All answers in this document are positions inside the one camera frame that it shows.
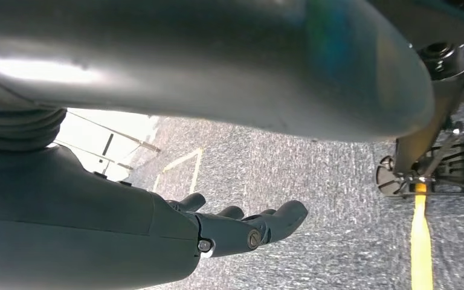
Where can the dark grey robot right hand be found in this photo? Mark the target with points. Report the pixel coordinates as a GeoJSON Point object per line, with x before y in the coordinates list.
{"type": "Point", "coordinates": [76, 232]}

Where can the stainless steel workbench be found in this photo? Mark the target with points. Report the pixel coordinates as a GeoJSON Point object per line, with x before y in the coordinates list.
{"type": "Point", "coordinates": [152, 148]}

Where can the black robot ankle and foot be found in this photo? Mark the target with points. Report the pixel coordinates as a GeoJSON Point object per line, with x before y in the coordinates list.
{"type": "Point", "coordinates": [424, 136]}

